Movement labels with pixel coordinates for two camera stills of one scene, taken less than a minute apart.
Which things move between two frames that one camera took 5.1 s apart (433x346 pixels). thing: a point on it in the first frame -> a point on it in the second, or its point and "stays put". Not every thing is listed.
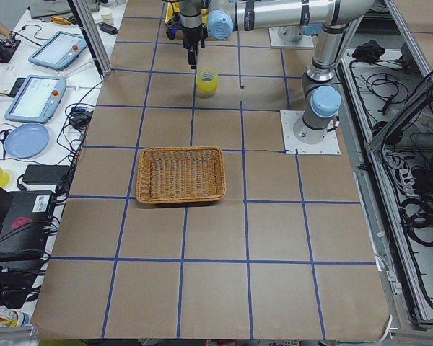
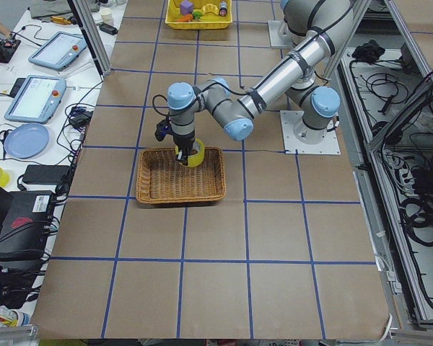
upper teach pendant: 58,50 stays put
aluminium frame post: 92,30 stays put
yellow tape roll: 206,83 -> 197,158
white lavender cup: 107,16 stays put
